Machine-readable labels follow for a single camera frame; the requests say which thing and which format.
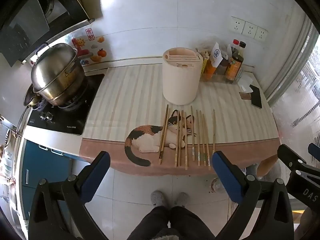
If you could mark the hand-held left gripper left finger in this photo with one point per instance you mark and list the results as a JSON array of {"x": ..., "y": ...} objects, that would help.
[{"x": 92, "y": 180}]

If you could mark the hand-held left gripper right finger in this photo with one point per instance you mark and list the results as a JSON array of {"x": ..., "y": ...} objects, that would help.
[{"x": 228, "y": 180}]

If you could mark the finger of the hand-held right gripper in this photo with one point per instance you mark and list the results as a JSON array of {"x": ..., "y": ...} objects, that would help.
[
  {"x": 315, "y": 148},
  {"x": 290, "y": 156}
]

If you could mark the group of wooden chopsticks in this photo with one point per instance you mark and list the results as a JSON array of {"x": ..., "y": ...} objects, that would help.
[{"x": 192, "y": 130}]

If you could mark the cream round utensil holder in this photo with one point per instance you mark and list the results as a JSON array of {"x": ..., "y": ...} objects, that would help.
[{"x": 180, "y": 85}]

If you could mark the clear glass jar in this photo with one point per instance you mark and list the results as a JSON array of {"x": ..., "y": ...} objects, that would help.
[{"x": 217, "y": 185}]

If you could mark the grey slipper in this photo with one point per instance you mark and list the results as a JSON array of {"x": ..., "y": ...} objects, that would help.
[
  {"x": 159, "y": 198},
  {"x": 181, "y": 199}
]

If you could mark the blue cabinet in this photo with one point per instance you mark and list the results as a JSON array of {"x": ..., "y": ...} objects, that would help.
[{"x": 42, "y": 165}]

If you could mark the black gas stove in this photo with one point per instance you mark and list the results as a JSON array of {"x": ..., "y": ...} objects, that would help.
[{"x": 82, "y": 115}]

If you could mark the black phone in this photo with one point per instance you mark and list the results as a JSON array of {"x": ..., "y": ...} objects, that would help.
[{"x": 256, "y": 97}]

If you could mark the person's legs in dark pants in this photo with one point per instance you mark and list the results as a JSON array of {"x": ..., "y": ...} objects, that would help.
[{"x": 172, "y": 222}]

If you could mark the brown card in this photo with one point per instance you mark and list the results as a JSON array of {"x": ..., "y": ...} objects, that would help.
[{"x": 245, "y": 96}]

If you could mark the white tissue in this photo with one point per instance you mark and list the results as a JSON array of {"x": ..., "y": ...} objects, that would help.
[{"x": 245, "y": 83}]

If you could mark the cat printed striped mat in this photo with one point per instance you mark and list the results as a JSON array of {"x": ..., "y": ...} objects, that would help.
[{"x": 125, "y": 95}]

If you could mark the clear condiment tray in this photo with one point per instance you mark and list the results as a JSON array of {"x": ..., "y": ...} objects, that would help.
[{"x": 215, "y": 78}]

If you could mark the orange label oil bottle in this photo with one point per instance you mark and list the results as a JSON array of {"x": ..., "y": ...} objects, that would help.
[{"x": 234, "y": 67}]

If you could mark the stainless steel steamer pot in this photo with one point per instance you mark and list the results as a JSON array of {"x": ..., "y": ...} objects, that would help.
[{"x": 57, "y": 75}]

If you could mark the orange packet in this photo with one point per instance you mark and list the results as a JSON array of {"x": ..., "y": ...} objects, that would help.
[{"x": 211, "y": 68}]

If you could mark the yellow box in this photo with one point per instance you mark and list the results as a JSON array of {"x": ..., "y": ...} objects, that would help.
[{"x": 206, "y": 63}]

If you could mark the black cap sauce bottle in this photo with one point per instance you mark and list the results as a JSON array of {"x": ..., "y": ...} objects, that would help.
[{"x": 242, "y": 47}]

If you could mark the red cap sauce bottle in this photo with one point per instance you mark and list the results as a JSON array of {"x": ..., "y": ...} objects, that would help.
[{"x": 234, "y": 45}]

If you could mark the white and blue packet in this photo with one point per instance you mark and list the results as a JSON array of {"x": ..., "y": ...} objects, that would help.
[{"x": 216, "y": 55}]

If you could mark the clear plastic bag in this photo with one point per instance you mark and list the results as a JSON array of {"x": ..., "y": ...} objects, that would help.
[{"x": 204, "y": 47}]

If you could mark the black range hood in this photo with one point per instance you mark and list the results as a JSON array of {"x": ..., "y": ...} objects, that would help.
[{"x": 27, "y": 12}]

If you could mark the metal window frame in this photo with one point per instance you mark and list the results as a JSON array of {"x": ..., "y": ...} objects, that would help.
[{"x": 287, "y": 62}]

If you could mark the white wall socket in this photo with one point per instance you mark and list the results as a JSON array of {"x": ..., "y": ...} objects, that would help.
[
  {"x": 261, "y": 33},
  {"x": 250, "y": 29},
  {"x": 237, "y": 25}
]

